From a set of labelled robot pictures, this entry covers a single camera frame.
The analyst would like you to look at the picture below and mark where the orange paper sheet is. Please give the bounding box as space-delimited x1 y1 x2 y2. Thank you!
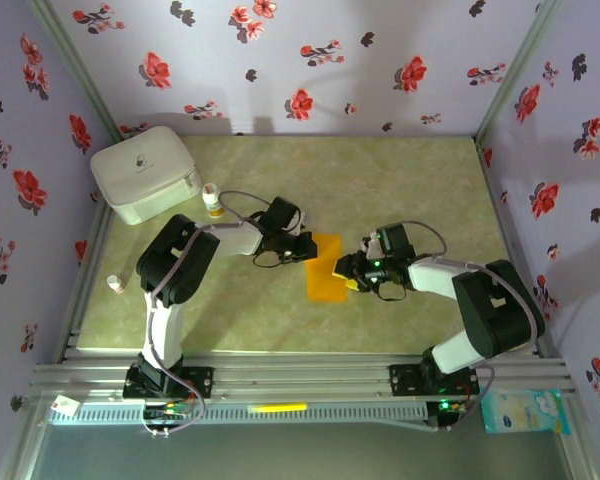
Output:
305 233 349 304

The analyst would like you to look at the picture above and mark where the white pill bottle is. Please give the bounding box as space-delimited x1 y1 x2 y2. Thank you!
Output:
201 183 227 219

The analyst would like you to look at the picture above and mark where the yellow marker pen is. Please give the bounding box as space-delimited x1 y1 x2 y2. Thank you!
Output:
248 402 309 414

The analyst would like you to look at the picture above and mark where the white zip pouch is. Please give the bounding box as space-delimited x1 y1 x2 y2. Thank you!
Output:
89 125 203 226

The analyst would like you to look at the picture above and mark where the blue wet wipes packet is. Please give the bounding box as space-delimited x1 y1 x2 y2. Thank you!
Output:
481 388 572 435

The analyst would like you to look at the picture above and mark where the grey left arm cable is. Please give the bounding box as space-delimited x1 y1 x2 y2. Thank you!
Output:
139 190 281 439

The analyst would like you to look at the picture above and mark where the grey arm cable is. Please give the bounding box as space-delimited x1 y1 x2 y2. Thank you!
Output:
139 190 281 439
402 221 539 434

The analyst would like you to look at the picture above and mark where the grey right arm cable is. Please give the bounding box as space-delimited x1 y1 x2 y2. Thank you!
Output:
402 221 539 434

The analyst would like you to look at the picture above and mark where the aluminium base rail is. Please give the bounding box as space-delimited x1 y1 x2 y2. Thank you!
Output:
29 352 579 401

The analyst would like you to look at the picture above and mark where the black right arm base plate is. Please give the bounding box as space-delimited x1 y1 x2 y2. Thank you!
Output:
388 364 481 399

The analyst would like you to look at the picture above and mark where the aluminium side rail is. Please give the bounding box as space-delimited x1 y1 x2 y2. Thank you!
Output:
477 137 571 361
54 197 119 364

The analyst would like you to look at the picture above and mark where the grey slotted cable duct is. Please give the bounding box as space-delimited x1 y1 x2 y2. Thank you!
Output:
47 402 429 426

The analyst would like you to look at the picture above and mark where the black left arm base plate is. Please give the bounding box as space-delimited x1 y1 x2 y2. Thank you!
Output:
123 366 215 400

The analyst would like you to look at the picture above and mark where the aluminium frame post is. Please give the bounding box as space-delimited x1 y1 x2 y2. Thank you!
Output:
473 0 567 141
25 0 124 144

